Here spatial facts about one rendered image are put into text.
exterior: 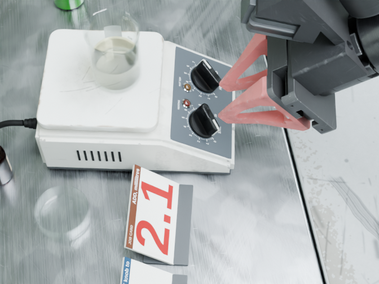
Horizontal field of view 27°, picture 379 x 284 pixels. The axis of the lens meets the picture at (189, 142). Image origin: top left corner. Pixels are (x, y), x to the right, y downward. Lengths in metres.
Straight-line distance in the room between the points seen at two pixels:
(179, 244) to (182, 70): 0.18
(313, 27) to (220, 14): 0.36
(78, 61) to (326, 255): 0.32
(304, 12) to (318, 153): 0.29
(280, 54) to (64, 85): 0.24
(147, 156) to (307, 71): 0.23
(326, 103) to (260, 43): 0.08
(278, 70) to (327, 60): 0.05
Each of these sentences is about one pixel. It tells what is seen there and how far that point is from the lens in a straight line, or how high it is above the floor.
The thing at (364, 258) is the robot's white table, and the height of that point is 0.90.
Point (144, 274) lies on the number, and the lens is 0.76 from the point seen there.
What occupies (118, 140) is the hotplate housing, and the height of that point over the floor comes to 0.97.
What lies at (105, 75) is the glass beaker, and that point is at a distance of 0.76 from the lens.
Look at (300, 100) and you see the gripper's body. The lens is 0.64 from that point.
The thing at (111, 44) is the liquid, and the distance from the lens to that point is 0.79.
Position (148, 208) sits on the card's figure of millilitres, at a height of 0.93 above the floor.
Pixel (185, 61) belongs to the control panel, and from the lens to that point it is 0.84.
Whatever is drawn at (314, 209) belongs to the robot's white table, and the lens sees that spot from 0.83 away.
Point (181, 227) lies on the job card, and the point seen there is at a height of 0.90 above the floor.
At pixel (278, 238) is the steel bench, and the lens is 0.81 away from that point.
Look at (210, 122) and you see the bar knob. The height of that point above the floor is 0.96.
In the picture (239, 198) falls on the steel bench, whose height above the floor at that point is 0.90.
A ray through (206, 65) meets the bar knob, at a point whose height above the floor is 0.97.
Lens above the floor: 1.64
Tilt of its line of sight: 59 degrees down
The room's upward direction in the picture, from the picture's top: straight up
